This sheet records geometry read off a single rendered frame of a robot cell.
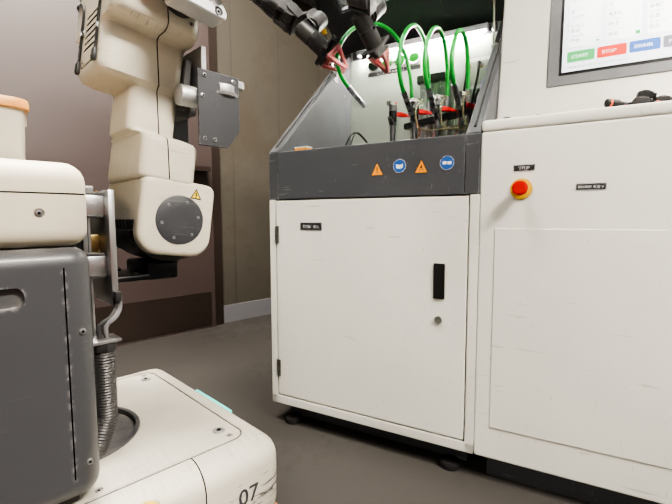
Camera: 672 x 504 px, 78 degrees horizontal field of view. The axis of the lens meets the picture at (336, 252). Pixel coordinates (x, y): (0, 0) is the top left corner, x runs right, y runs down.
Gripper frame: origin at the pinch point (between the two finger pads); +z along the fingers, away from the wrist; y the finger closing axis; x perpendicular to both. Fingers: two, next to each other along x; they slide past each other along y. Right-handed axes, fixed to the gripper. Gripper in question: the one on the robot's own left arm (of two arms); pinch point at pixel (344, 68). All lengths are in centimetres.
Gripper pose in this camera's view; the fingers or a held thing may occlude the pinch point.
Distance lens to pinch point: 153.7
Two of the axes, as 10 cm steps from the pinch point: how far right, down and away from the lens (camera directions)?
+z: 7.5, 6.4, 1.5
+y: -3.2, 1.5, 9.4
